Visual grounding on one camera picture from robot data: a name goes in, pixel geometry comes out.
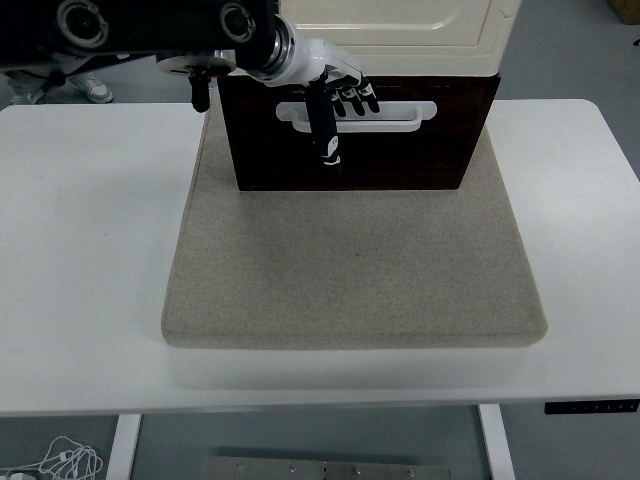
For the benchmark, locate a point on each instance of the dark wooden drawer case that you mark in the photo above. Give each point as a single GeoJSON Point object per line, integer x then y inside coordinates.
{"type": "Point", "coordinates": [400, 165]}

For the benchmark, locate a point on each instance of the white table leg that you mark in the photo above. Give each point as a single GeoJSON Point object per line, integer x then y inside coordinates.
{"type": "Point", "coordinates": [497, 450]}
{"type": "Point", "coordinates": [122, 450]}

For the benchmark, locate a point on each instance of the person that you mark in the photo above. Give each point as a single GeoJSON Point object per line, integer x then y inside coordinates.
{"type": "Point", "coordinates": [95, 89]}

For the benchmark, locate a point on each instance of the black table control panel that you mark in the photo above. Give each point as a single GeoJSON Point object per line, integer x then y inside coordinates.
{"type": "Point", "coordinates": [590, 407]}

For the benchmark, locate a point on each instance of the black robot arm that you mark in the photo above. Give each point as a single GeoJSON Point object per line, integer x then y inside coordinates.
{"type": "Point", "coordinates": [150, 25]}

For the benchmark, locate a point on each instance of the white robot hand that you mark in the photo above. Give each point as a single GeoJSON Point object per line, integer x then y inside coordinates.
{"type": "Point", "coordinates": [320, 57]}

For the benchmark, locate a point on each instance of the cardboard box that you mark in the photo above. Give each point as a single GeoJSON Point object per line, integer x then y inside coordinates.
{"type": "Point", "coordinates": [627, 10]}

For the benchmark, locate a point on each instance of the dark wooden drawer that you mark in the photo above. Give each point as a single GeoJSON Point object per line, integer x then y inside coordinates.
{"type": "Point", "coordinates": [450, 115]}

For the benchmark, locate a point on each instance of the beige fabric mat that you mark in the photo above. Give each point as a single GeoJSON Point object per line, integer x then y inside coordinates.
{"type": "Point", "coordinates": [350, 275]}

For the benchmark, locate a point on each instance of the cream plastic cabinet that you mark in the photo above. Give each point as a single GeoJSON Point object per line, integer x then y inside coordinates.
{"type": "Point", "coordinates": [425, 55]}

